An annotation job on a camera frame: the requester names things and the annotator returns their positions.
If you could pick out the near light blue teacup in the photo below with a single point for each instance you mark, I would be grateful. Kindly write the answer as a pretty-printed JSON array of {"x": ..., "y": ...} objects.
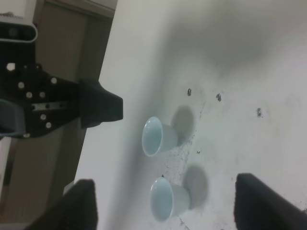
[{"x": 168, "y": 200}]

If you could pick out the light blue teacup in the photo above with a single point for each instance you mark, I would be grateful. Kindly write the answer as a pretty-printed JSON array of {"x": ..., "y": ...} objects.
[
  {"x": 158, "y": 137},
  {"x": 168, "y": 200}
]

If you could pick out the far light blue teacup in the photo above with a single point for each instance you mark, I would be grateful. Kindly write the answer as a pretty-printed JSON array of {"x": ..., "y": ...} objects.
[{"x": 158, "y": 137}]

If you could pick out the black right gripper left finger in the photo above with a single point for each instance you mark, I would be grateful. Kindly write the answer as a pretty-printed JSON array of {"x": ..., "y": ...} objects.
[{"x": 77, "y": 210}]

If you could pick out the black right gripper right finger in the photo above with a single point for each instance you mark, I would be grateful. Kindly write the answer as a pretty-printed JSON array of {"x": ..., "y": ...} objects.
[{"x": 257, "y": 207}]

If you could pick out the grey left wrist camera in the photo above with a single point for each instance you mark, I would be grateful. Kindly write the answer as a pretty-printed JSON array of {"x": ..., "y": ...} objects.
[{"x": 16, "y": 29}]

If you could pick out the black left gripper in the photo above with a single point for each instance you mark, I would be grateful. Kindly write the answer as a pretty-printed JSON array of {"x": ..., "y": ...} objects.
[{"x": 34, "y": 103}]

